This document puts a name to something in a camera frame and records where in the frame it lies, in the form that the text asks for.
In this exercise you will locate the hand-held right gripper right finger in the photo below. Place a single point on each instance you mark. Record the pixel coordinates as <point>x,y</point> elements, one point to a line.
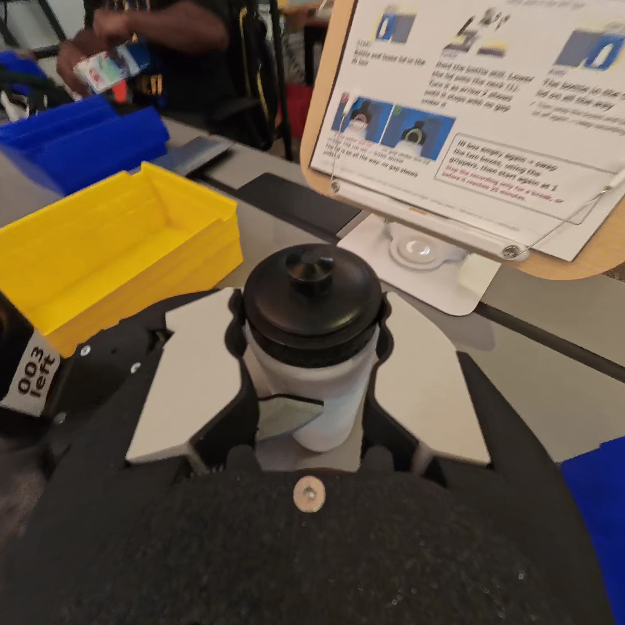
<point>429,390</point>

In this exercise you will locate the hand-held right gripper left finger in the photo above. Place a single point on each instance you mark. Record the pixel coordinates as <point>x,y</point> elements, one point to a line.
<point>190,390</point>

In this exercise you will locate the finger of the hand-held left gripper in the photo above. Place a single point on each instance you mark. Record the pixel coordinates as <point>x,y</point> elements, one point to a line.
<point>288,415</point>
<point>183,317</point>

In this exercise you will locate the white plastic bottle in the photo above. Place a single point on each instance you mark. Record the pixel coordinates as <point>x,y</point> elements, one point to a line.
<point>342,390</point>

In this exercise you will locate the yellow plastic bin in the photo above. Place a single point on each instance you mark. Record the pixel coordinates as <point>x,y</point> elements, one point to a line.
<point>122,244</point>

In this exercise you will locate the black bottle lid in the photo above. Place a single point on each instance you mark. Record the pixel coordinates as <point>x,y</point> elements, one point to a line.
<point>312,322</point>

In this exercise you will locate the person's left forearm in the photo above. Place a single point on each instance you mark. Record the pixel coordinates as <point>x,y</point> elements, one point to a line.
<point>14,478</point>

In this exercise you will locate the dark tray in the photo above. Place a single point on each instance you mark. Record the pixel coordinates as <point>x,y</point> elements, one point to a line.
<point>195,154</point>

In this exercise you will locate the instruction sheet on wooden stand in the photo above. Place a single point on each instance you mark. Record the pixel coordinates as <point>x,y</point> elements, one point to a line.
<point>561,268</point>

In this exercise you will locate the blue ribbed plastic bin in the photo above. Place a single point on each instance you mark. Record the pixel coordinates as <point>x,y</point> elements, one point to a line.
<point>73,141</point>

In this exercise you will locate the red floor bag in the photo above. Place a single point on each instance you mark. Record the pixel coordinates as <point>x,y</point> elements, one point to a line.
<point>298,110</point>

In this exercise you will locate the printed instruction sheet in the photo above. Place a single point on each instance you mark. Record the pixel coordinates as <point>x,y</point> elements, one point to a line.
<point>488,146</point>

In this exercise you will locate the printed packet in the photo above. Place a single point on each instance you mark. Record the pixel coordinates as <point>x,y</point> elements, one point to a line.
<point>112,68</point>

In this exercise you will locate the black stanchion pole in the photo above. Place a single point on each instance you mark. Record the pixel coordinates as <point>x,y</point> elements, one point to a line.
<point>282,73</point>

